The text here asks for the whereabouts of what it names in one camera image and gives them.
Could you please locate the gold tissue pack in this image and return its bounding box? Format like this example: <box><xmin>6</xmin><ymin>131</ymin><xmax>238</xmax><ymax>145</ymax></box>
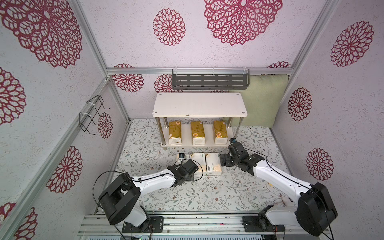
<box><xmin>169</xmin><ymin>121</ymin><xmax>182</xmax><ymax>146</ymax></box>
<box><xmin>191</xmin><ymin>121</ymin><xmax>206</xmax><ymax>145</ymax></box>
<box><xmin>213</xmin><ymin>121</ymin><xmax>228</xmax><ymax>145</ymax></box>

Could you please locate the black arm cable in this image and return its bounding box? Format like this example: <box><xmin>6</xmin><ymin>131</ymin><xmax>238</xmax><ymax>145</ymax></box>
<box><xmin>91</xmin><ymin>158</ymin><xmax>205</xmax><ymax>240</ymax></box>
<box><xmin>239</xmin><ymin>146</ymin><xmax>335</xmax><ymax>240</ymax></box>

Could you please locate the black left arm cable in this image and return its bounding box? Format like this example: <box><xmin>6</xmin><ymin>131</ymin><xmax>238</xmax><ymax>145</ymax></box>
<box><xmin>91</xmin><ymin>158</ymin><xmax>205</xmax><ymax>240</ymax></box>

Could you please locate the green fabric cushion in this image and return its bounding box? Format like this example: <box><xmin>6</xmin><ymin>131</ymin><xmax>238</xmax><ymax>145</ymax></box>
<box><xmin>229</xmin><ymin>75</ymin><xmax>289</xmax><ymax>128</ymax></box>

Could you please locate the black wire wall rack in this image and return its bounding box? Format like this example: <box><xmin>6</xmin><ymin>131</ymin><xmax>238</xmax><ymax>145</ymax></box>
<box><xmin>79</xmin><ymin>95</ymin><xmax>111</xmax><ymax>135</ymax></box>

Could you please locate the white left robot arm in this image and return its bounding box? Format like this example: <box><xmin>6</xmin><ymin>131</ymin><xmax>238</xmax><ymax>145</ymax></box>
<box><xmin>98</xmin><ymin>159</ymin><xmax>202</xmax><ymax>232</ymax></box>

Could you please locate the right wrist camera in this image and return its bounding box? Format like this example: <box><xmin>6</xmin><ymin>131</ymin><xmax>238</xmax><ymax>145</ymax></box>
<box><xmin>229</xmin><ymin>138</ymin><xmax>237</xmax><ymax>144</ymax></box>

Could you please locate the white tissue pack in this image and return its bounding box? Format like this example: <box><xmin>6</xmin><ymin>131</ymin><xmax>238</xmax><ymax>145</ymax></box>
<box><xmin>175</xmin><ymin>153</ymin><xmax>192</xmax><ymax>165</ymax></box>
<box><xmin>191</xmin><ymin>153</ymin><xmax>207</xmax><ymax>180</ymax></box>
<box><xmin>206</xmin><ymin>153</ymin><xmax>222</xmax><ymax>176</ymax></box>

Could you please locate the grey wall-mounted metal rack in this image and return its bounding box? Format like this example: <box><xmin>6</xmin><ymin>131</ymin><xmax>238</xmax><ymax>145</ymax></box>
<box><xmin>171</xmin><ymin>69</ymin><xmax>250</xmax><ymax>91</ymax></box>

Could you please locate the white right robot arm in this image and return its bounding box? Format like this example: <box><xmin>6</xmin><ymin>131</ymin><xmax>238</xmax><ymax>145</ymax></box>
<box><xmin>220</xmin><ymin>142</ymin><xmax>338</xmax><ymax>237</ymax></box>

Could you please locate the white two-tier metal-legged shelf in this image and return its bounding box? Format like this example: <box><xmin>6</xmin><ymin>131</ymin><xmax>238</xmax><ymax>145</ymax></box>
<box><xmin>153</xmin><ymin>92</ymin><xmax>248</xmax><ymax>148</ymax></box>

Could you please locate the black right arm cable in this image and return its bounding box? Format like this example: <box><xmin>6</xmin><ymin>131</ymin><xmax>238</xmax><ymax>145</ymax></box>
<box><xmin>239</xmin><ymin>146</ymin><xmax>335</xmax><ymax>240</ymax></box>

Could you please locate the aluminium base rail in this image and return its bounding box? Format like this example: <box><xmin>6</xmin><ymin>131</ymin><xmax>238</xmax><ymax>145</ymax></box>
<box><xmin>74</xmin><ymin>212</ymin><xmax>315</xmax><ymax>240</ymax></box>

